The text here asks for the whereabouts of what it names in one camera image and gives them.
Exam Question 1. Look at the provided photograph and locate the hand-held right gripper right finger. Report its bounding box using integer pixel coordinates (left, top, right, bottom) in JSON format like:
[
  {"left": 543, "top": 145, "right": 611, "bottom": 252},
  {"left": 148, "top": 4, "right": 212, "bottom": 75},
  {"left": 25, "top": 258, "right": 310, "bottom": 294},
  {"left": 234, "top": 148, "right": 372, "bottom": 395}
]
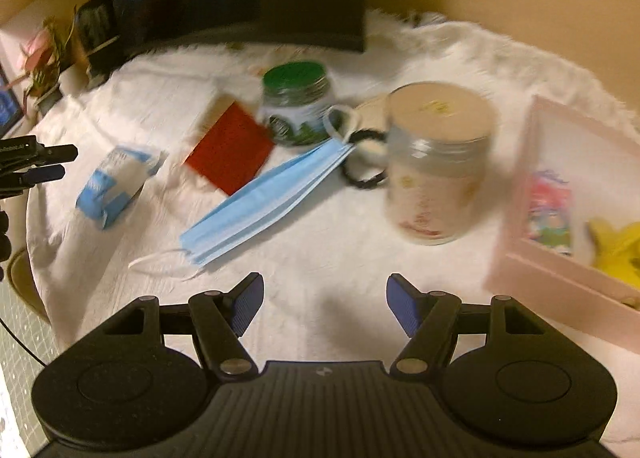
[{"left": 386, "top": 274, "right": 551, "bottom": 379}]

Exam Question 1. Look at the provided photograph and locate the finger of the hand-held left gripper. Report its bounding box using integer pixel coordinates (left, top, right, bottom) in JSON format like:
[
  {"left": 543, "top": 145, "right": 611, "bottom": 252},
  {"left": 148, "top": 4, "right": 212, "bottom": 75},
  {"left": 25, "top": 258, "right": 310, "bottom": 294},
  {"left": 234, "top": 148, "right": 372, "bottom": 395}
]
[
  {"left": 0, "top": 164, "right": 67, "bottom": 199},
  {"left": 0, "top": 135, "right": 79, "bottom": 172}
]

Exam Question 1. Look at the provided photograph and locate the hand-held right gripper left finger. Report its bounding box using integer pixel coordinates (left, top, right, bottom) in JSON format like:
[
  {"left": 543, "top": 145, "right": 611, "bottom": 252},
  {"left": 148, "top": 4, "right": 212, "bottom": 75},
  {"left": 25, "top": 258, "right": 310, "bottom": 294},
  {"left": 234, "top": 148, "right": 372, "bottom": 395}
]
[{"left": 102, "top": 273, "right": 265, "bottom": 379}]

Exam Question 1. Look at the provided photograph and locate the laptop screen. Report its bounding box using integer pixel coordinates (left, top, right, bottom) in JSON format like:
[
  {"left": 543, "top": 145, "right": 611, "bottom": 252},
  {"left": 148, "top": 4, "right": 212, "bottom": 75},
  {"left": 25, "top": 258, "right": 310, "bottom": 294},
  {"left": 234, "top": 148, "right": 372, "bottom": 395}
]
[{"left": 0, "top": 63, "right": 26, "bottom": 139}]

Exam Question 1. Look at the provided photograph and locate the blue white tissue pack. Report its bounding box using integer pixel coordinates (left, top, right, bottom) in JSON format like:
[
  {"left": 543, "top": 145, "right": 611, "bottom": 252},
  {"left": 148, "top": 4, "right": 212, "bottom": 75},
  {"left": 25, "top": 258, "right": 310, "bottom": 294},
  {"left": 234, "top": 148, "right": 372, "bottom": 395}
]
[{"left": 75, "top": 145, "right": 168, "bottom": 230}]

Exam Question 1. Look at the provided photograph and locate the potted plant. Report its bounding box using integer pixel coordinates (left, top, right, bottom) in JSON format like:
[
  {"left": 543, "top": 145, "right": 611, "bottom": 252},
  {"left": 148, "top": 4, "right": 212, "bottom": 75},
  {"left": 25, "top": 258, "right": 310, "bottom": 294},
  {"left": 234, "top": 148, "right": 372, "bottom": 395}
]
[{"left": 5, "top": 6, "right": 83, "bottom": 115}]

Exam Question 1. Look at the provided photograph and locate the white fluffy cloth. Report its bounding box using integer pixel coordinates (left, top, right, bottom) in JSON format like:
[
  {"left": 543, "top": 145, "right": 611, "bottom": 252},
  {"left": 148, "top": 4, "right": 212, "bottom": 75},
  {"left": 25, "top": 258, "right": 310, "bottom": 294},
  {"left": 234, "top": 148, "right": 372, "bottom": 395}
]
[{"left": 25, "top": 8, "right": 640, "bottom": 441}]

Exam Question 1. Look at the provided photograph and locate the blue face mask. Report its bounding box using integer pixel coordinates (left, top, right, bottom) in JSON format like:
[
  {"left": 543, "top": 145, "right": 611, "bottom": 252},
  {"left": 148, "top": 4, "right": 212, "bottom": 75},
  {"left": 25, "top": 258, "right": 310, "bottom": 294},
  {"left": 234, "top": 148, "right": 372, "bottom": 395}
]
[{"left": 129, "top": 106, "right": 363, "bottom": 281}]

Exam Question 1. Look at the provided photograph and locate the tan curved object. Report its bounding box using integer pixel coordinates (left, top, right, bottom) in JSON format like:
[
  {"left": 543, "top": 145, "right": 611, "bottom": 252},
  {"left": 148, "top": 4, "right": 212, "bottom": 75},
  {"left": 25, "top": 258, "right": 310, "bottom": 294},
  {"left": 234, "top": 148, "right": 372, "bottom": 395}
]
[{"left": 7, "top": 247, "right": 52, "bottom": 325}]

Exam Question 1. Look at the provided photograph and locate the large jar with white lid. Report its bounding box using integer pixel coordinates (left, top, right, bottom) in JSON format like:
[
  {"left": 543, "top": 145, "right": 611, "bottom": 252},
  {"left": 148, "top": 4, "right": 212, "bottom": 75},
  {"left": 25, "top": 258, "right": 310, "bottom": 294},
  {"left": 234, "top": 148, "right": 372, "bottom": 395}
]
[{"left": 382, "top": 82, "right": 501, "bottom": 245}]

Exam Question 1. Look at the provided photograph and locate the pink box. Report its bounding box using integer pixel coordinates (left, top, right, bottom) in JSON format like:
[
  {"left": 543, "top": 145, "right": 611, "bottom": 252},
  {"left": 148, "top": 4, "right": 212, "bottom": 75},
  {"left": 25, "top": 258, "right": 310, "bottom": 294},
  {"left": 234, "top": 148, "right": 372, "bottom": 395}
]
[{"left": 484, "top": 94, "right": 640, "bottom": 356}]

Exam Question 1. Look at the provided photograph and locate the red booklet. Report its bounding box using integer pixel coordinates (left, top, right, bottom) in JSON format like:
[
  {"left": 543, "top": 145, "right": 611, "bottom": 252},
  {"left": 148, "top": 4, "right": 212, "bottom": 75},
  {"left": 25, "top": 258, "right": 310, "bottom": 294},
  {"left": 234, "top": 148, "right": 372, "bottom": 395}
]
[{"left": 182, "top": 96, "right": 276, "bottom": 196}]

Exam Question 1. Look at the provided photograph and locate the colourful packet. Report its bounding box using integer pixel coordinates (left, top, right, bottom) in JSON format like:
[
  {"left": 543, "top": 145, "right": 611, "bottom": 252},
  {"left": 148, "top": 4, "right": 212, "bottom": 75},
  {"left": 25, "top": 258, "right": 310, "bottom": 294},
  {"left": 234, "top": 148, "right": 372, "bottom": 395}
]
[{"left": 522, "top": 171, "right": 574, "bottom": 256}]

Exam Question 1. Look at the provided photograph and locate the green cutting mat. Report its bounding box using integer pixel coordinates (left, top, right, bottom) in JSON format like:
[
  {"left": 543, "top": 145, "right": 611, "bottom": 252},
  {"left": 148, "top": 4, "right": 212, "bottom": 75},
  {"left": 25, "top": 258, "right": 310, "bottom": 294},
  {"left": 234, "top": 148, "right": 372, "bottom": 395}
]
[{"left": 0, "top": 283, "right": 48, "bottom": 444}]

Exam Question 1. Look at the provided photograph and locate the green lid jar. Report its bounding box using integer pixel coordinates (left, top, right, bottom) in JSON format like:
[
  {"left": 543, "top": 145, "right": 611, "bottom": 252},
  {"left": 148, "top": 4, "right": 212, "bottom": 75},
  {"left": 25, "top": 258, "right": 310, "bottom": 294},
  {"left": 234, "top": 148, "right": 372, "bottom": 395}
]
[{"left": 257, "top": 62, "right": 335, "bottom": 146}]

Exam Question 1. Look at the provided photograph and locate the yellow plush toy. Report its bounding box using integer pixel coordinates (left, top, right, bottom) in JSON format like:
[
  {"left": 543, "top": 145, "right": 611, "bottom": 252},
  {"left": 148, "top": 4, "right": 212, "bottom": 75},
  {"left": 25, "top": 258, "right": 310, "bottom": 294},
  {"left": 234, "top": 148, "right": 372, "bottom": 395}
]
[{"left": 587, "top": 221, "right": 640, "bottom": 284}]

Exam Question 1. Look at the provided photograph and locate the black picture frame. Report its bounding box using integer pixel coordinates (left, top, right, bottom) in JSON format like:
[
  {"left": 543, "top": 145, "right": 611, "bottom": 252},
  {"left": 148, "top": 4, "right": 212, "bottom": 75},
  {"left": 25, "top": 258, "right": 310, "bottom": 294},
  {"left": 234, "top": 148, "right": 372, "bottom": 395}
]
[{"left": 75, "top": 0, "right": 126, "bottom": 89}]

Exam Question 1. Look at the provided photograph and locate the black hair tie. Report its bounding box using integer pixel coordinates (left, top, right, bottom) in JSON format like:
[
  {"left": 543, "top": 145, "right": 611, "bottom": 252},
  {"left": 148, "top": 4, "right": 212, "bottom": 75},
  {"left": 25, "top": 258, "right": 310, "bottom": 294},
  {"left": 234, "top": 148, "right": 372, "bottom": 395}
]
[{"left": 341, "top": 128, "right": 392, "bottom": 188}]

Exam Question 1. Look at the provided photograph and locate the black cable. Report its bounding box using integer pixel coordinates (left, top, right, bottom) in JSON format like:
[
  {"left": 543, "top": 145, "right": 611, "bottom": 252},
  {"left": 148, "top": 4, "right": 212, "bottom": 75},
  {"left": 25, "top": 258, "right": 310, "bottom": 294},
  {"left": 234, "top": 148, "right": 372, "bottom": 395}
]
[{"left": 0, "top": 317, "right": 47, "bottom": 370}]

